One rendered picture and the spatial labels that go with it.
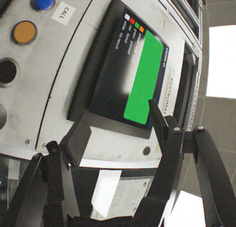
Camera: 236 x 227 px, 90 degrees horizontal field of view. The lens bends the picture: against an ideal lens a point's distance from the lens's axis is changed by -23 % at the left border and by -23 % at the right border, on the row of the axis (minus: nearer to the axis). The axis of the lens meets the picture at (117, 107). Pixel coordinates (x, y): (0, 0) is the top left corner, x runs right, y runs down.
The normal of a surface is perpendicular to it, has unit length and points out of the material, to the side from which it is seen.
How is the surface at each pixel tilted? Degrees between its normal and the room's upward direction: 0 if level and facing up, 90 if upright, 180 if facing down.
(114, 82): 90
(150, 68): 90
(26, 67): 90
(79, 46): 90
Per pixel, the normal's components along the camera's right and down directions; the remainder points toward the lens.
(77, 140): 0.97, -0.20
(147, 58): 0.64, 0.10
